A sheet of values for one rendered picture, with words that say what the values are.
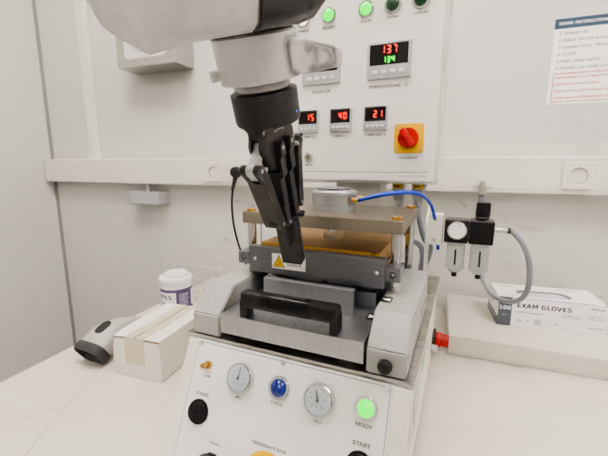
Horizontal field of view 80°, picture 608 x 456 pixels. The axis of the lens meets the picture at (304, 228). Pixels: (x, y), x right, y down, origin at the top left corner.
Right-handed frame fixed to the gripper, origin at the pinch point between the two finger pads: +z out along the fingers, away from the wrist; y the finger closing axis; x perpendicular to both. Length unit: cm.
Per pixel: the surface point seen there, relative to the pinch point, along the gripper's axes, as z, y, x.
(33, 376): 31, 16, -58
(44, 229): 41, -44, -151
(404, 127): -5.6, -33.5, 10.2
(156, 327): 27.5, -0.3, -37.1
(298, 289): 9.5, -0.7, -0.6
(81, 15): -38, -83, -123
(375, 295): 11.6, -4.4, 10.7
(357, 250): 5.6, -7.3, 7.4
